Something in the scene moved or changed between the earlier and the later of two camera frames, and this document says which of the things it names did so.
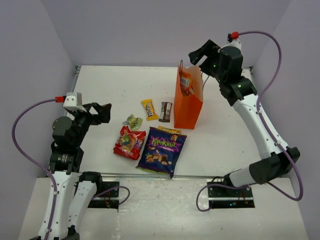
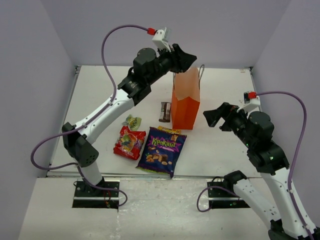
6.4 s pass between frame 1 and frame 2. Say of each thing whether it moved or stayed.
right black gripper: moved
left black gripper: moved
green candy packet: stayed
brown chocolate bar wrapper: stayed
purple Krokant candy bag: stayed
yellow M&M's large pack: stayed
